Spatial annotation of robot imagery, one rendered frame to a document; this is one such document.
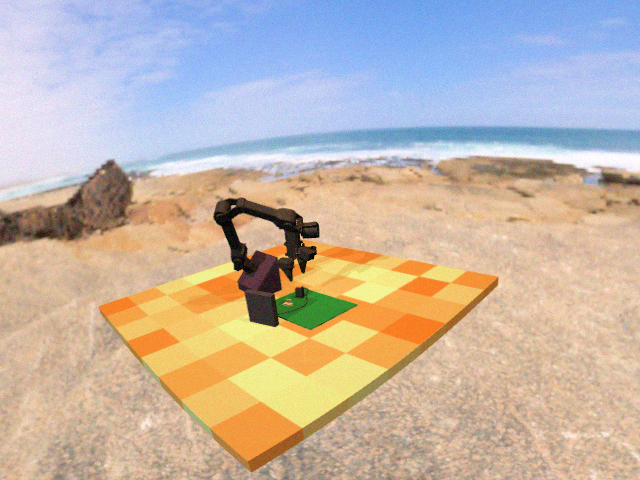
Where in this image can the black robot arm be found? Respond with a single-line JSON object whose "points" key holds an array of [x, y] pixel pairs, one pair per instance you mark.
{"points": [[283, 218]]}

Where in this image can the green board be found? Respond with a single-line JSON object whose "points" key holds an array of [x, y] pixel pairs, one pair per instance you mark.
{"points": [[319, 309]]}

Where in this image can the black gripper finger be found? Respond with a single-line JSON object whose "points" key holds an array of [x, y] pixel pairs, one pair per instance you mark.
{"points": [[288, 273], [302, 264]]}

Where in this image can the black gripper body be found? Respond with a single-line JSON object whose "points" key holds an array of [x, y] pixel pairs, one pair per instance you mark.
{"points": [[290, 247]]}

